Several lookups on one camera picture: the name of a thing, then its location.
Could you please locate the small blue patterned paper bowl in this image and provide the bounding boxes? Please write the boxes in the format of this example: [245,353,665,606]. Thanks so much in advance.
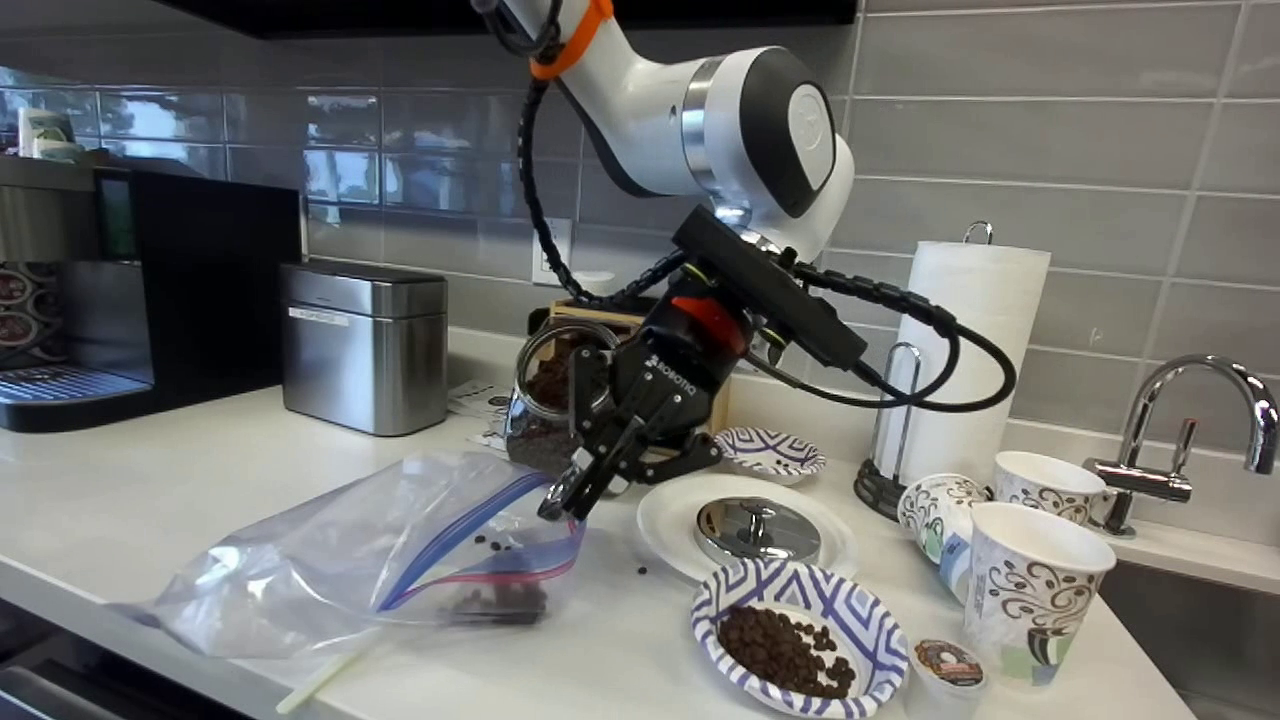
[713,425,823,488]

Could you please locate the coffee beans inside bag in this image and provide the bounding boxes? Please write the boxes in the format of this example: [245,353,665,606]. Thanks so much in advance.
[442,578,551,632]

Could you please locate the clear zip plastic bag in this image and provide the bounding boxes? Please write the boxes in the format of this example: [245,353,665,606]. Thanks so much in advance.
[151,446,591,670]

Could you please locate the black coffee machine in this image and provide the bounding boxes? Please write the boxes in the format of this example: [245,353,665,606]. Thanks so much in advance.
[0,154,306,437]

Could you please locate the patterned pod box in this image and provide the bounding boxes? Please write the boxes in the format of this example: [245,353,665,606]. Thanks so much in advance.
[0,256,73,358]

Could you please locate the coffee pod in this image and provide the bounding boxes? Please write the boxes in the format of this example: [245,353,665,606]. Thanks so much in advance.
[908,634,997,701]

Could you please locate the metal paper towel holder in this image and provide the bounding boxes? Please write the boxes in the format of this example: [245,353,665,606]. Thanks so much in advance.
[852,214,1001,529]

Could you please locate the coffee beans heap in bowl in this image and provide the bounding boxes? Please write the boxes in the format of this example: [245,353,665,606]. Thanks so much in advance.
[715,602,862,703]

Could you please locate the tall patterned paper cup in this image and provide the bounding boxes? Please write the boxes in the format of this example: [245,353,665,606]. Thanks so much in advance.
[951,501,1119,691]

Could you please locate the chrome faucet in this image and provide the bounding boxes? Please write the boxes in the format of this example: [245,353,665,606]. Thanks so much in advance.
[1082,353,1280,541]

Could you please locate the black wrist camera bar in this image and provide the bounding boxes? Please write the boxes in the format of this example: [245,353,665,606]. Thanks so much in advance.
[672,202,872,374]

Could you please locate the dark cabinet front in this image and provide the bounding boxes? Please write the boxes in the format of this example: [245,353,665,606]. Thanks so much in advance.
[0,597,275,720]

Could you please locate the white paper towel roll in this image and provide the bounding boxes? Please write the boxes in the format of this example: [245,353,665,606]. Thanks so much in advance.
[872,237,1054,488]

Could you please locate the sink basin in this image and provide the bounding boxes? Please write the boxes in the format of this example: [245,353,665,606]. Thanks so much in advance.
[1098,554,1280,720]

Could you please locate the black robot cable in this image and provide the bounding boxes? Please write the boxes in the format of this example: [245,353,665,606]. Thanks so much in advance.
[516,76,1018,416]

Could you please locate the glass jar of coffee beans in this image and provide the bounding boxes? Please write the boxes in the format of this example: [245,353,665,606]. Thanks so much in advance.
[506,322,591,471]

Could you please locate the white plate with strainer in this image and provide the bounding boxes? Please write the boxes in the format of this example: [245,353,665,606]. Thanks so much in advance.
[633,471,861,586]

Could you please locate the large blue patterned paper bowl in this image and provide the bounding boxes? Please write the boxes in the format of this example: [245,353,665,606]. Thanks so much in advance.
[684,554,916,720]

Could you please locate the short patterned paper cup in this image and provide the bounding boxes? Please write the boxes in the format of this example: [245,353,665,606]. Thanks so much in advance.
[990,446,1119,532]

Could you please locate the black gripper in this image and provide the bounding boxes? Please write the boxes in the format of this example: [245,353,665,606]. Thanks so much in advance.
[537,312,736,524]

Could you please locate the stainless steel bin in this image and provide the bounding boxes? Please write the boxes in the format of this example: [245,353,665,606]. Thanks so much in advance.
[275,256,450,438]

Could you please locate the tipped patterned paper cup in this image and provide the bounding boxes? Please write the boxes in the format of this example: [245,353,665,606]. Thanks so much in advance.
[892,466,1001,592]

